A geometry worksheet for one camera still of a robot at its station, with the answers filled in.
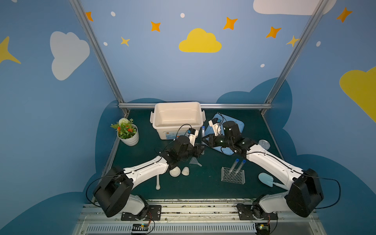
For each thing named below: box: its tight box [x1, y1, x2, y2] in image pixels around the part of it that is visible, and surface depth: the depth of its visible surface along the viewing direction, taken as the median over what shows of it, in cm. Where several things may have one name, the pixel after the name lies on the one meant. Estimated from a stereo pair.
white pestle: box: [155, 174, 162, 191], surface depth 84 cm
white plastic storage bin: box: [149, 101, 207, 140], surface depth 109 cm
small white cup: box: [181, 166, 190, 176], surface depth 89 cm
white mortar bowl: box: [169, 165, 182, 178], surface depth 89 cm
